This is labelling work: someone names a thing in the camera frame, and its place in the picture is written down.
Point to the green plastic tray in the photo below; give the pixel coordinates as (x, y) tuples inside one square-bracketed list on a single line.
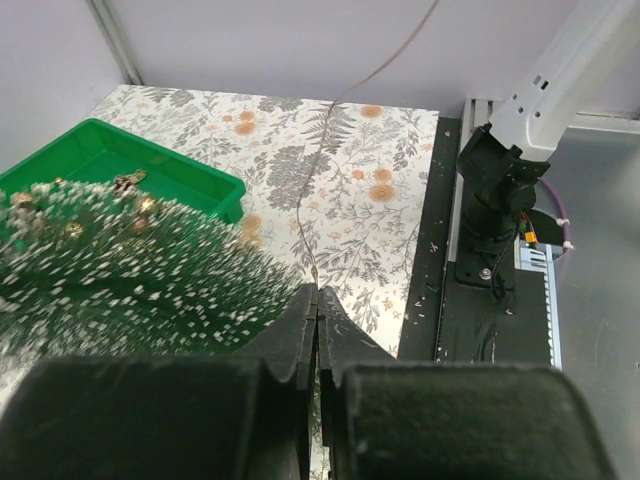
[(62, 197)]

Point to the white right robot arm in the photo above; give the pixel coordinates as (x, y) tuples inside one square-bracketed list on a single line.
[(525, 125)]

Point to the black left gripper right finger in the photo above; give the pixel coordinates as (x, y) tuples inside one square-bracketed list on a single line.
[(387, 419)]

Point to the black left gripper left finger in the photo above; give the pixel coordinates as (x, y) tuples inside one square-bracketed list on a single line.
[(246, 415)]

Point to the small gold bauble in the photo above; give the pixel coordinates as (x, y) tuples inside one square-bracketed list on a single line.
[(145, 204)]

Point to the small green christmas tree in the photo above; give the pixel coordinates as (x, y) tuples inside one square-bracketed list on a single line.
[(180, 301)]

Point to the floral patterned table mat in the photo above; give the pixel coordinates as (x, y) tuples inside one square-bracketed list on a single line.
[(334, 190)]

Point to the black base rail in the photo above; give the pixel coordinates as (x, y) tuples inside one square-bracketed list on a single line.
[(481, 290)]

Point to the aluminium frame post left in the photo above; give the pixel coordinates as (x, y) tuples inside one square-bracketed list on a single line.
[(116, 38)]

